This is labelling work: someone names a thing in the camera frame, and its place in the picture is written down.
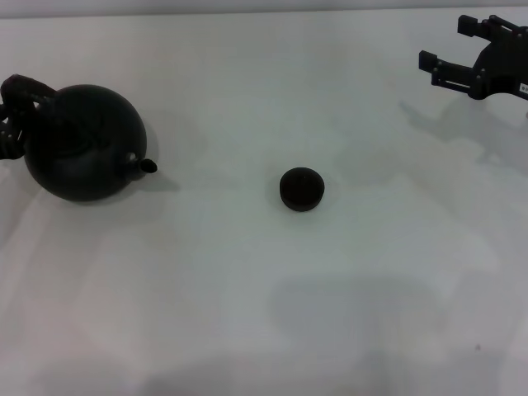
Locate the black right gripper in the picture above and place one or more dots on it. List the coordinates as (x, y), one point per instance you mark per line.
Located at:
(503, 66)

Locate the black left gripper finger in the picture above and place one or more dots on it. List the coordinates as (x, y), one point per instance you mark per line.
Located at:
(10, 144)
(7, 114)

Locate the black round teapot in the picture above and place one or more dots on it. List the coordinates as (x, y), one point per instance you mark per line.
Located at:
(82, 144)

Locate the small dark teacup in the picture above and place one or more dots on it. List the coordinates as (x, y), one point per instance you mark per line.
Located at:
(302, 189)

